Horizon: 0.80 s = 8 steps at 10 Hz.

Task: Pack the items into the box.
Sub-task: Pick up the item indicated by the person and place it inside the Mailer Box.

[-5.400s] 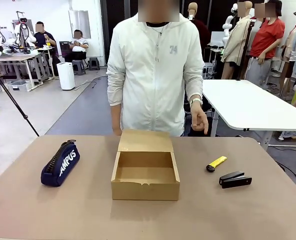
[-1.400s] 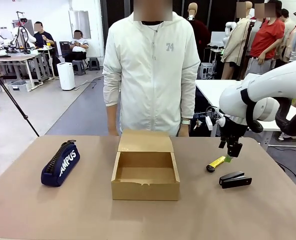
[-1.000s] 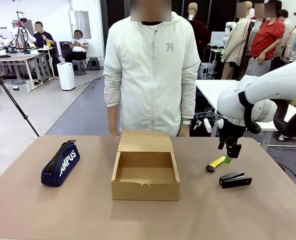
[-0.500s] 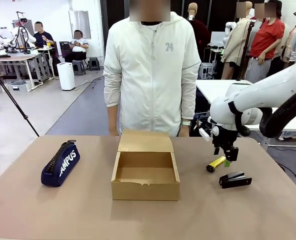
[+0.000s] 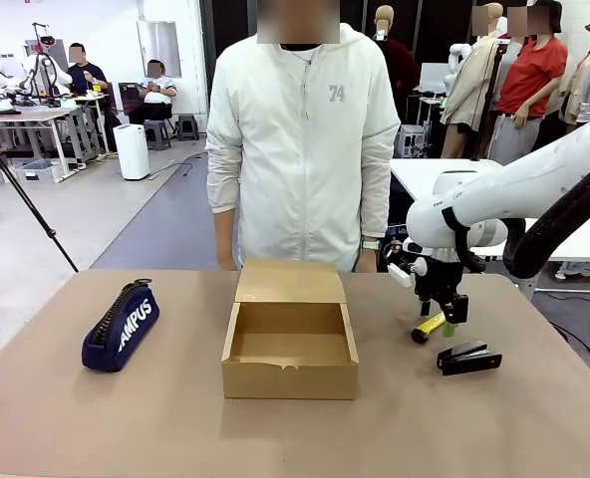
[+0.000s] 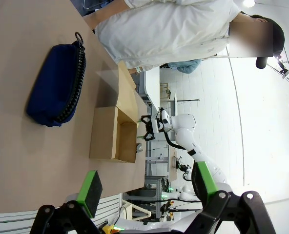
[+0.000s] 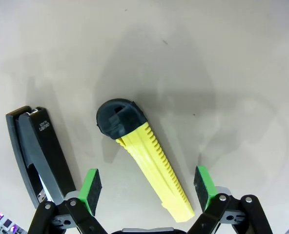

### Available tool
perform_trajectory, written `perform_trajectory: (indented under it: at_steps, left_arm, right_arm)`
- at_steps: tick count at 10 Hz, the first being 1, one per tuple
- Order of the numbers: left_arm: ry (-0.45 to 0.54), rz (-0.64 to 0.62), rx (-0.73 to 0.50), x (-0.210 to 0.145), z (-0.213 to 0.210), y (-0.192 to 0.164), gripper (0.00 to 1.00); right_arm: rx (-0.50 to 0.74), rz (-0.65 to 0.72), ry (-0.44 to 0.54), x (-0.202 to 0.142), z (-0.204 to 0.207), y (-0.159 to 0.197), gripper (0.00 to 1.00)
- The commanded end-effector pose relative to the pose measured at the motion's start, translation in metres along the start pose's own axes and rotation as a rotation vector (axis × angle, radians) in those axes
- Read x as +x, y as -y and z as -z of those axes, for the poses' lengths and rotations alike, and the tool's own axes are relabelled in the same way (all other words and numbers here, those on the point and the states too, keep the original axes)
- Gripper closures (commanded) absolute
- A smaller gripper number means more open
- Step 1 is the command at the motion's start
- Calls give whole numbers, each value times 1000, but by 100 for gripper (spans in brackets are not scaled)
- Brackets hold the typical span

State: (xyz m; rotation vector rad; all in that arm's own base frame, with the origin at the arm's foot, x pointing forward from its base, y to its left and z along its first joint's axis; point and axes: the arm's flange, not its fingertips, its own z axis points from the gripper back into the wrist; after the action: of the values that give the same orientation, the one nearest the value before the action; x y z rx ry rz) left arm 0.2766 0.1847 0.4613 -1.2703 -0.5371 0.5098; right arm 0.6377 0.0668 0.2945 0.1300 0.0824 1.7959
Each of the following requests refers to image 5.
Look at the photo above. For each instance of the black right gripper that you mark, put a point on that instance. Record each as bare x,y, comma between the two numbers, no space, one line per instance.
439,279

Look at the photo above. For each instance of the yellow marker pen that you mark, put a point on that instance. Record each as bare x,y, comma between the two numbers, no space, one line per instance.
424,331

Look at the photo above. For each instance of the black stapler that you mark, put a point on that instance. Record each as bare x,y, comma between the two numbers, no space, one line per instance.
469,359

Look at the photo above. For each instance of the brown cardboard box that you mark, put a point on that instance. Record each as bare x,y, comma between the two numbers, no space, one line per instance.
290,381

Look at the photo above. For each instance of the navy CAMPUS pencil case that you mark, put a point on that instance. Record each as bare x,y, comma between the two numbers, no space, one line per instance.
100,353

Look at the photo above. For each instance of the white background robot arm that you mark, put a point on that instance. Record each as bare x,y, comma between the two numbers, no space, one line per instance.
458,57

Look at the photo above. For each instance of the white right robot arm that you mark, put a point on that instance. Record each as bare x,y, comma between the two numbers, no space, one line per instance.
524,179

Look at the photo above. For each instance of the person's right forearm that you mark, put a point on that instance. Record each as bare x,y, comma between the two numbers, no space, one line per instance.
225,231

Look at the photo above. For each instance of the silver wristwatch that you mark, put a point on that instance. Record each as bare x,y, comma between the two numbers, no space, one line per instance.
371,245

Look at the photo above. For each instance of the white table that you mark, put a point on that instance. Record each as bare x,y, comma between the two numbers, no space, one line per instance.
414,174

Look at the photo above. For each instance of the grey computer tower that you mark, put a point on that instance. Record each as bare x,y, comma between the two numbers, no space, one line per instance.
412,142

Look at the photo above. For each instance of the person in white jacket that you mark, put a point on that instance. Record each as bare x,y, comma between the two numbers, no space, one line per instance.
300,149

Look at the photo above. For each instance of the mannequin in beige coat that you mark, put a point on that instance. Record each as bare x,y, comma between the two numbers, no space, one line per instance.
472,79

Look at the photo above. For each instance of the mannequin in dark clothes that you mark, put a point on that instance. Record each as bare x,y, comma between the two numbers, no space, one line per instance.
399,65

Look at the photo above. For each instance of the grey plastic stool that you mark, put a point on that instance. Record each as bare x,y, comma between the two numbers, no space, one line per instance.
158,135
187,128

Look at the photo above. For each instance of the white air purifier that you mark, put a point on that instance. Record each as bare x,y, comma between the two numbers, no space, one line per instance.
131,152

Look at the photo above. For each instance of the seated person white shirt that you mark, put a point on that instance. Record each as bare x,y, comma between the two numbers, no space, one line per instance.
158,89

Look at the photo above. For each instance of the person in navy shirt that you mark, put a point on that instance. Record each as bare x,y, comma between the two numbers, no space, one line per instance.
88,74

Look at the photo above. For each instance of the grey storage bin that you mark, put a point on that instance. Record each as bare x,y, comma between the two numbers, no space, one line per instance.
36,171

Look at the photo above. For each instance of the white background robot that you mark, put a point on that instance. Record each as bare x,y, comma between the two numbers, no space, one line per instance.
46,70

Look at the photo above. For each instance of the white background desk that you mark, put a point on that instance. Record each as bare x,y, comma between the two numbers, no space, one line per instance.
21,117

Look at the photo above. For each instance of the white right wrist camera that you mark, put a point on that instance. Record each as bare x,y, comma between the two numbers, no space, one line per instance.
400,275

